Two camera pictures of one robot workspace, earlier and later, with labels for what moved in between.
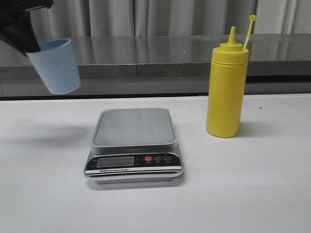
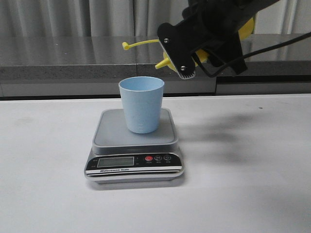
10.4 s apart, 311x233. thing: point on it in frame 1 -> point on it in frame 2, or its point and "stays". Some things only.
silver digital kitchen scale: [133, 146] stays
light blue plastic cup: [57, 64] -> [142, 97]
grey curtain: [106, 18] stays
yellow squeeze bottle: [226, 94] -> [199, 58]
